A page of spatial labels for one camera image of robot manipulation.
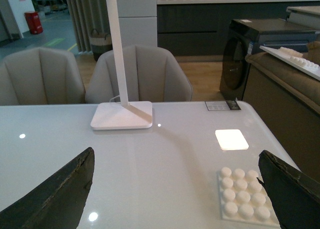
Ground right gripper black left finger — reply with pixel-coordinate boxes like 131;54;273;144
0;147;95;229

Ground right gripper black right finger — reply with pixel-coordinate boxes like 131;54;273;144
258;150;320;229

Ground white studded base plate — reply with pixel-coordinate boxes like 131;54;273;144
217;166;280;228

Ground olive sofa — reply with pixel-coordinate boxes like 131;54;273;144
243;52;320;181

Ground white desk lamp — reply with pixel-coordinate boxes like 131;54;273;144
90;0;153;131

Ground black label sticker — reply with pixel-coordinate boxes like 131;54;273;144
205;100;241;111

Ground beige chair left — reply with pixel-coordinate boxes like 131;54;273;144
0;47;85;106

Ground beige chair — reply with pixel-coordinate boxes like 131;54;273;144
85;45;193;104
0;47;85;106

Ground white board with studs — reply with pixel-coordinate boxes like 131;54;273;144
259;45;320;81

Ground beige chair right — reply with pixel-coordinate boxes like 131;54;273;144
85;45;193;104

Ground woven basket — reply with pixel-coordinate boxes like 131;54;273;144
89;28;113;62

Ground black washing machine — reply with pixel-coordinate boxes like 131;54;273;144
219;18;320;100

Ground red bin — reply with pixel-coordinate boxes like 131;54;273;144
24;11;43;35

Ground dark kitchen counter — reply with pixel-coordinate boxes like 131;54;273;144
157;0;320;56

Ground white drawer cabinet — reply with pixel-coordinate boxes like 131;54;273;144
117;0;158;47

